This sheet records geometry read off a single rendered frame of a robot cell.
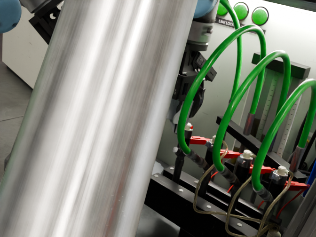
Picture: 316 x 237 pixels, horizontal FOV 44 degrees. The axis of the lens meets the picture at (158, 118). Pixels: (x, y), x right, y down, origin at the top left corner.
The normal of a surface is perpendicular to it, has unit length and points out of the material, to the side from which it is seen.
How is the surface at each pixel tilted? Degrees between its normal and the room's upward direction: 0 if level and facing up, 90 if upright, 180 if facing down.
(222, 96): 90
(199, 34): 90
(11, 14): 90
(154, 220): 0
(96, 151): 58
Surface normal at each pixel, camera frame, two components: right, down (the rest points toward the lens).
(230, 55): -0.63, 0.19
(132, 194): 0.84, 0.10
